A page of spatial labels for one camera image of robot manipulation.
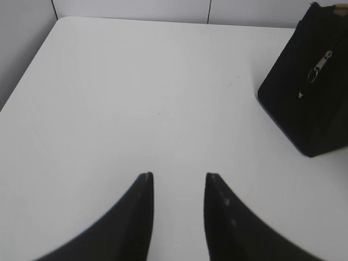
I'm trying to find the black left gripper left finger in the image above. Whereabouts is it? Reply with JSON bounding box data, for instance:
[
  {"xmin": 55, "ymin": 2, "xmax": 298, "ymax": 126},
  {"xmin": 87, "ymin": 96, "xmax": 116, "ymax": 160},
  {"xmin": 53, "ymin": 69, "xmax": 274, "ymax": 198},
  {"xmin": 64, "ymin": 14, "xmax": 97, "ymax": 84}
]
[{"xmin": 40, "ymin": 172, "xmax": 154, "ymax": 260}]

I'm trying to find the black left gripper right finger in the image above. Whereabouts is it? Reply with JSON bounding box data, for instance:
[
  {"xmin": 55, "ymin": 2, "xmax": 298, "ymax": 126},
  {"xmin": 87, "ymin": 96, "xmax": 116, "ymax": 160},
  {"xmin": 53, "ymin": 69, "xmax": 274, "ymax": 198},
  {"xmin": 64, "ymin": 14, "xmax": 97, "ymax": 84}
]
[{"xmin": 204, "ymin": 173, "xmax": 317, "ymax": 260}]

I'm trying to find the black tote bag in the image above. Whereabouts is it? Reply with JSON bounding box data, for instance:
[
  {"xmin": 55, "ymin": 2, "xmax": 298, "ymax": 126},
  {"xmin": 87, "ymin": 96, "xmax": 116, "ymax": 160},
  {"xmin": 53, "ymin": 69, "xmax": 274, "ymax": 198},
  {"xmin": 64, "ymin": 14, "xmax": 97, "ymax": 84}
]
[{"xmin": 257, "ymin": 3, "xmax": 347, "ymax": 157}]

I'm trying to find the silver zipper pull with ring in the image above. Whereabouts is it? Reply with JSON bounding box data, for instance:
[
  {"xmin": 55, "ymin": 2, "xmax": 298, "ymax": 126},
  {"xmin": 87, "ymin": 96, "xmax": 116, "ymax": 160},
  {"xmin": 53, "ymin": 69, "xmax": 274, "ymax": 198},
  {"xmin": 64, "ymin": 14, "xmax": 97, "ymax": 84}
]
[{"xmin": 307, "ymin": 50, "xmax": 333, "ymax": 83}]

